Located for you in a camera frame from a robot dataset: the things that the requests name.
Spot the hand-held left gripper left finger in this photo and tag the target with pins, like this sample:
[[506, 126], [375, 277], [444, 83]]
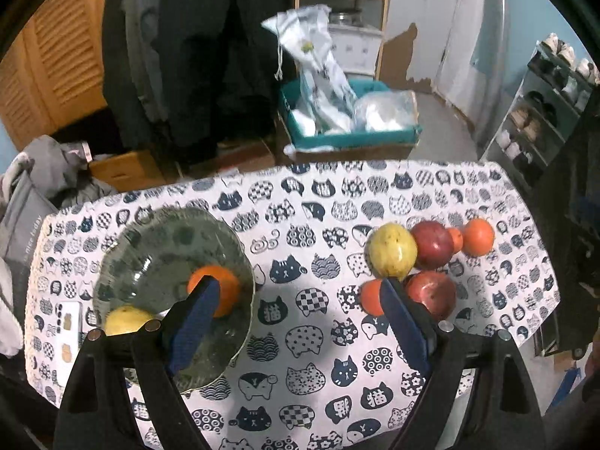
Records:
[[194, 323]]

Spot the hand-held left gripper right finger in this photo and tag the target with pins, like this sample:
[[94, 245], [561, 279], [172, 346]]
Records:
[[405, 326]]

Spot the red apple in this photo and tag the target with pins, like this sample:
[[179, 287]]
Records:
[[431, 243], [433, 293]]

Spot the orange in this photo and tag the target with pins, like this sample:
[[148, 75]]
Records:
[[371, 297], [226, 286], [478, 236], [455, 241]]

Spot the small yellow fruit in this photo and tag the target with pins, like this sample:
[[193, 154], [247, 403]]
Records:
[[124, 321]]

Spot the large yellow-green fruit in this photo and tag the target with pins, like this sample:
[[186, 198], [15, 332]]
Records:
[[391, 248]]

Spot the clear glass bowl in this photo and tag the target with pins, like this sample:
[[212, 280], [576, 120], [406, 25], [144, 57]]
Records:
[[154, 253]]

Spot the white smartphone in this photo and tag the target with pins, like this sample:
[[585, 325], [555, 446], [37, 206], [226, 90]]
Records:
[[70, 342]]

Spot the cat print tablecloth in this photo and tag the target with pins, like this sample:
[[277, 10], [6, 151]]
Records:
[[300, 243]]

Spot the small cardboard box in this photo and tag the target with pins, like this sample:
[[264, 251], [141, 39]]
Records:
[[122, 168]]

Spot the white cloth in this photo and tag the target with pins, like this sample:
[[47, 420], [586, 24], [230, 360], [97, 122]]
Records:
[[9, 309]]

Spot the grey bag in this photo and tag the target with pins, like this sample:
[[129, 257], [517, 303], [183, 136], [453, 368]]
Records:
[[23, 234]]

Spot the teal box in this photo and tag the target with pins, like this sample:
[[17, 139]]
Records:
[[356, 138]]

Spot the clear plastic bag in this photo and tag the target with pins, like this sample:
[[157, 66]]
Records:
[[384, 110]]

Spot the grey clothing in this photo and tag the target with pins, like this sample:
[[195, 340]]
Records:
[[51, 159]]

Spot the dark hanging coat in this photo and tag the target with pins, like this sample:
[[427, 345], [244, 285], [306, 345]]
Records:
[[201, 56]]

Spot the printed cloth bag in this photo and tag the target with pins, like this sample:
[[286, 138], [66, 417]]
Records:
[[318, 70]]

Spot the shoe rack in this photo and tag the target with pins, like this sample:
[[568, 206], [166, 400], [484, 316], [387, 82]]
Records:
[[539, 86]]

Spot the white cabinet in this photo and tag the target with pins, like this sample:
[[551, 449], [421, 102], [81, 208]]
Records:
[[356, 49]]

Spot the wooden shelf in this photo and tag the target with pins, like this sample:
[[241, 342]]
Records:
[[382, 33]]

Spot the white door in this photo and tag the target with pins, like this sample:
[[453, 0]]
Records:
[[459, 33]]

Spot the wooden louvered door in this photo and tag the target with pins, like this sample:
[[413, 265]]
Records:
[[61, 56]]

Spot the metal pot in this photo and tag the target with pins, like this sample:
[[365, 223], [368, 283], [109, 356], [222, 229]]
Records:
[[344, 18]]

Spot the group of shoes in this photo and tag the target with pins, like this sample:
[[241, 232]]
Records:
[[562, 51]]

